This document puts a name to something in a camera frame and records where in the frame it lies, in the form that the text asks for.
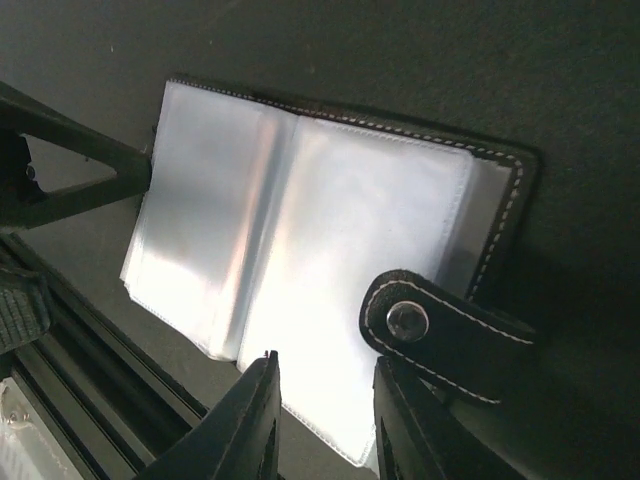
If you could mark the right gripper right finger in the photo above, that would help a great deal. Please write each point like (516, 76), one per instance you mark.
(418, 438)

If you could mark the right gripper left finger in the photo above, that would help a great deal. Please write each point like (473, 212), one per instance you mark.
(238, 438)

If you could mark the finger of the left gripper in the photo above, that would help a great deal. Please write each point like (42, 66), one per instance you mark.
(26, 305)
(53, 167)

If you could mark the black leather card holder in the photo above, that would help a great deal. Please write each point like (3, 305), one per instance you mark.
(332, 235)

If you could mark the black aluminium rail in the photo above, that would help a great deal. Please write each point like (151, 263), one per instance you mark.
(111, 407)

